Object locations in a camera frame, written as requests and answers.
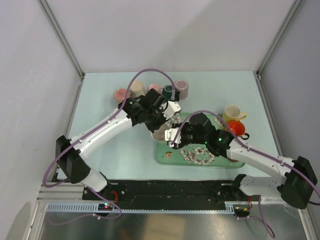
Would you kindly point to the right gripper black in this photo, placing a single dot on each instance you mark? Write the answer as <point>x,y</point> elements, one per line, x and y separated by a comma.
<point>184,126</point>

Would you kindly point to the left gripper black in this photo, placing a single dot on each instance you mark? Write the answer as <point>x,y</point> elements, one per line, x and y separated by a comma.
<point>152,127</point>

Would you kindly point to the cream floral mug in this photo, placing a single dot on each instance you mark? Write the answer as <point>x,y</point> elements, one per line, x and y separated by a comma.
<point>137,89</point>

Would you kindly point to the light green mug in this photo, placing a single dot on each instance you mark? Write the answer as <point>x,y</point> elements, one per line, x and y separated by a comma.
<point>158,135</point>

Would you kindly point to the yellow mug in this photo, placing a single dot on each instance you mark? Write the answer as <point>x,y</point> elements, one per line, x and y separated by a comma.
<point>233,113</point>

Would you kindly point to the orange mug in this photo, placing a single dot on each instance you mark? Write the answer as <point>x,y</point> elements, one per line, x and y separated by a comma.
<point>239,129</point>

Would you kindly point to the red mug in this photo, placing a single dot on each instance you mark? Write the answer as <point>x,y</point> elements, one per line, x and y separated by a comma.
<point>233,160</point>

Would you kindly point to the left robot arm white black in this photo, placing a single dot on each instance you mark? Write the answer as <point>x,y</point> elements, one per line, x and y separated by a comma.
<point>72,154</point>

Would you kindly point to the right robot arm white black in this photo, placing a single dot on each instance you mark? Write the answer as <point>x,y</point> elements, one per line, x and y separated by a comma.
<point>294,179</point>

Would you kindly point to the light pink mug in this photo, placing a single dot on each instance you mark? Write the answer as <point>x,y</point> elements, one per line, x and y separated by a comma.
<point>155,87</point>

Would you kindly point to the dark green mug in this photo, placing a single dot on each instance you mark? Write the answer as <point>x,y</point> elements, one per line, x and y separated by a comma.
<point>171,94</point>

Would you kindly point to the pink mug left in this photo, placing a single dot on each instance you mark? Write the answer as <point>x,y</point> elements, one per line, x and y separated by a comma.
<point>120,95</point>

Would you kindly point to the mauve mug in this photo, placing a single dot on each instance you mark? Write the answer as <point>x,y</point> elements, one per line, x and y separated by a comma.
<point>183,87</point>

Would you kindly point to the green floral tray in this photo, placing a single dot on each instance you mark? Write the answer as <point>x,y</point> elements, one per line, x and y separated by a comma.
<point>191,155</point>

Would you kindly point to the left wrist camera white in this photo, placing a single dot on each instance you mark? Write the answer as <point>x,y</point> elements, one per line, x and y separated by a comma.
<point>170,108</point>

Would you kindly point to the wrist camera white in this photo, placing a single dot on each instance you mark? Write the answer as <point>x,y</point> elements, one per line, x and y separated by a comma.
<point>170,108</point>
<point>172,137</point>

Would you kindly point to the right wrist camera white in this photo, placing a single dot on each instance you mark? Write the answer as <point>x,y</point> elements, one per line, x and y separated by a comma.
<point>172,137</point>

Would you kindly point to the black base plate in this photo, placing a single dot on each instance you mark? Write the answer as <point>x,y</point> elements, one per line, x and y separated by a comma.
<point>173,194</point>

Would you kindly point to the grey cable duct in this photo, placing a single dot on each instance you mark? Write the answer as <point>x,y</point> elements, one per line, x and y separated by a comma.
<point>97,207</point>

